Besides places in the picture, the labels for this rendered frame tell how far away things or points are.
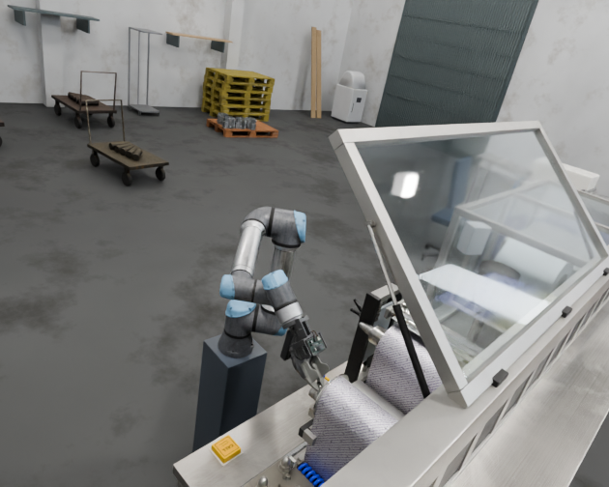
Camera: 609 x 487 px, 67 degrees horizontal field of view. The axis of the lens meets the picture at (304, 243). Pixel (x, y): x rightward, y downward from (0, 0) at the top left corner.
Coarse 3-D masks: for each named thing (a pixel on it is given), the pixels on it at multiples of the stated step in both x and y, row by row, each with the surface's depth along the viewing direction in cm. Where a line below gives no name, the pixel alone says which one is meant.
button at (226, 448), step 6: (222, 438) 153; (228, 438) 153; (216, 444) 150; (222, 444) 150; (228, 444) 151; (234, 444) 151; (216, 450) 148; (222, 450) 148; (228, 450) 149; (234, 450) 149; (240, 450) 150; (222, 456) 146; (228, 456) 147; (234, 456) 149; (222, 462) 147
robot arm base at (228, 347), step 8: (224, 336) 192; (232, 336) 189; (240, 336) 189; (248, 336) 193; (224, 344) 192; (232, 344) 191; (240, 344) 191; (248, 344) 194; (224, 352) 192; (232, 352) 192; (240, 352) 191; (248, 352) 194
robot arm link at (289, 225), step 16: (272, 208) 176; (272, 224) 172; (288, 224) 173; (304, 224) 174; (272, 240) 179; (288, 240) 174; (304, 240) 177; (288, 256) 179; (288, 272) 182; (272, 320) 186
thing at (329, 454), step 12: (312, 432) 133; (324, 432) 129; (324, 444) 130; (336, 444) 126; (312, 456) 135; (324, 456) 131; (336, 456) 127; (348, 456) 124; (312, 468) 136; (324, 468) 132; (336, 468) 128; (324, 480) 133
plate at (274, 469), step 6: (276, 462) 136; (270, 468) 134; (276, 468) 134; (294, 468) 135; (258, 474) 131; (264, 474) 131; (270, 474) 132; (276, 474) 132; (282, 474) 132; (288, 474) 133; (294, 474) 133; (300, 474) 133; (252, 480) 129; (270, 480) 130; (276, 480) 130; (282, 480) 131; (288, 480) 131; (294, 480) 131; (300, 480) 132; (306, 480) 132; (246, 486) 127; (252, 486) 127; (270, 486) 128; (276, 486) 129; (282, 486) 129; (288, 486) 129; (294, 486) 130; (300, 486) 130; (306, 486) 130; (312, 486) 131
